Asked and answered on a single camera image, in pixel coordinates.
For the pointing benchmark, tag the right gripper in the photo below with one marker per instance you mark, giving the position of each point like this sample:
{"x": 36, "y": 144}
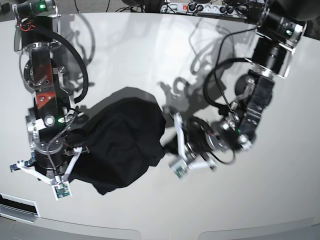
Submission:
{"x": 54, "y": 162}

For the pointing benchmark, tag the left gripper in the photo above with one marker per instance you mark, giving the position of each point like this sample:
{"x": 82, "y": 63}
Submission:
{"x": 200, "y": 138}

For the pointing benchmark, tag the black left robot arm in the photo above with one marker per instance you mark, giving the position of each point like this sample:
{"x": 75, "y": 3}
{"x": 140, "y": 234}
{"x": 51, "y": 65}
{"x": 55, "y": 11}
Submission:
{"x": 280, "y": 26}

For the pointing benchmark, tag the black t-shirt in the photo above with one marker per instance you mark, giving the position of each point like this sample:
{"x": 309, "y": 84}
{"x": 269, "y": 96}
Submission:
{"x": 123, "y": 140}

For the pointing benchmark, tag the white slotted table fixture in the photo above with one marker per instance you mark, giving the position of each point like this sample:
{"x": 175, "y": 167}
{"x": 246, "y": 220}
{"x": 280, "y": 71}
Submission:
{"x": 19, "y": 209}

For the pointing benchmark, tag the white power strip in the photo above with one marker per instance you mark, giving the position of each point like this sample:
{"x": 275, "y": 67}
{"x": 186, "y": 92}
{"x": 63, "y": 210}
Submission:
{"x": 210, "y": 8}

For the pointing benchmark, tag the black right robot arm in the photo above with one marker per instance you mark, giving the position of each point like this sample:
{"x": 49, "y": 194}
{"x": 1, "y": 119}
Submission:
{"x": 55, "y": 107}

